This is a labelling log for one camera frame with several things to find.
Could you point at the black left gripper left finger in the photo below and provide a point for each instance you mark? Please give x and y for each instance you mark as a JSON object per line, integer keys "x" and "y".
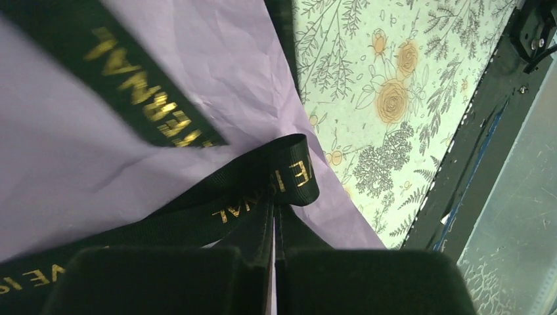
{"x": 232, "y": 277}

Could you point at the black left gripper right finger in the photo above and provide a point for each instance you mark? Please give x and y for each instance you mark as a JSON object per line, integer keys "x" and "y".
{"x": 314, "y": 278}

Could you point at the pink and purple wrapping paper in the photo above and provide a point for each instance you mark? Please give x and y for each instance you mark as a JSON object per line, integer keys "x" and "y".
{"x": 70, "y": 168}

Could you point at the floral patterned tablecloth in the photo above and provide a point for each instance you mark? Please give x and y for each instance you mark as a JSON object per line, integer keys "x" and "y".
{"x": 385, "y": 84}

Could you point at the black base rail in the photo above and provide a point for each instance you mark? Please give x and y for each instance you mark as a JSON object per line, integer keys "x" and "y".
{"x": 487, "y": 131}

